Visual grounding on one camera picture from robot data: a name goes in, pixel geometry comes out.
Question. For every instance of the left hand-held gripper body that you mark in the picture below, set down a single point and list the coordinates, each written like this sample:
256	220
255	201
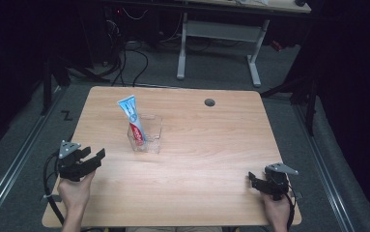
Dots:
71	166

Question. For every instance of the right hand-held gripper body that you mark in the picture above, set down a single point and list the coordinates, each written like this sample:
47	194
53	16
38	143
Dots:
277	180

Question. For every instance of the red white blue toothpaste tube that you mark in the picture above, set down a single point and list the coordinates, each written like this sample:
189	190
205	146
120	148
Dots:
132	119

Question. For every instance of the clear plastic container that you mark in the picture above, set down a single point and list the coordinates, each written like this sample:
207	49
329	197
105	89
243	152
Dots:
153	135

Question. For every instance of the person's left hand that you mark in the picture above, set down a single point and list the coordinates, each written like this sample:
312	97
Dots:
74	195

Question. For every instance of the person's right hand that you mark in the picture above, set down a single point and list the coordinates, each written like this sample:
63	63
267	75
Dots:
277	211

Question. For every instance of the grey table grommet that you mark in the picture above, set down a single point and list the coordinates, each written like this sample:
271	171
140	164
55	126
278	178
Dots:
209	102

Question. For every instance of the white-legged wooden desk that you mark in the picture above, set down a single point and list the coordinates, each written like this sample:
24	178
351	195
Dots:
219	30

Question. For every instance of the metal floor rail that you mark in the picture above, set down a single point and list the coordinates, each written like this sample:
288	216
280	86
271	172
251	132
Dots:
15	164
326	174

